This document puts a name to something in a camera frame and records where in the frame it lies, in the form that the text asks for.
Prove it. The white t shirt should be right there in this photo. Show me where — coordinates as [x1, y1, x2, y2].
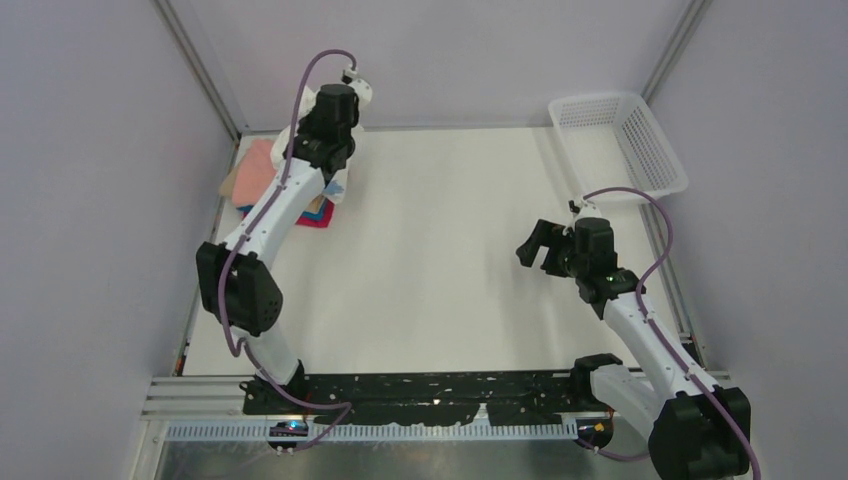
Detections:
[271, 90, 348, 203]

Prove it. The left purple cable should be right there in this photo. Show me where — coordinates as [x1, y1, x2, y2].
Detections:
[217, 48, 359, 452]

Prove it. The grey aluminium frame rail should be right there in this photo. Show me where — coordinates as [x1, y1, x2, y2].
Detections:
[151, 0, 240, 142]

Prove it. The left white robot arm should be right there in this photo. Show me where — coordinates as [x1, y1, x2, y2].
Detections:
[196, 79, 374, 386]

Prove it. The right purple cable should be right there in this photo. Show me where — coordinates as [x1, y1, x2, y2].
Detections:
[576, 186, 763, 480]

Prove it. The purple cable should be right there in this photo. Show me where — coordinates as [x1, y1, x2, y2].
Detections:
[576, 186, 763, 480]
[217, 48, 359, 452]

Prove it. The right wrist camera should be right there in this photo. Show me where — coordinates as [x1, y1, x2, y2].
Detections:
[566, 198, 603, 228]

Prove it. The white plastic basket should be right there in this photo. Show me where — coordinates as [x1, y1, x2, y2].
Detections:
[548, 92, 689, 199]

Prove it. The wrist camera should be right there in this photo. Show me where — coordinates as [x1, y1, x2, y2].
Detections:
[566, 198, 603, 228]
[341, 67, 374, 109]

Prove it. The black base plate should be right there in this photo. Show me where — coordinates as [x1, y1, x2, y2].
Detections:
[240, 370, 612, 427]

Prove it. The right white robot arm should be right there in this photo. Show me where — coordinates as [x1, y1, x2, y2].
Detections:
[516, 217, 753, 479]

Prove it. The blue folded t shirt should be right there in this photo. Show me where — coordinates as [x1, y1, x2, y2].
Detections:
[301, 197, 334, 222]

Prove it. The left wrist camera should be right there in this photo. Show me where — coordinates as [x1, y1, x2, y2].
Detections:
[341, 67, 374, 109]

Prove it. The white slotted cable duct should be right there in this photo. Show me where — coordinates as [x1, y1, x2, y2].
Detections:
[164, 419, 578, 442]

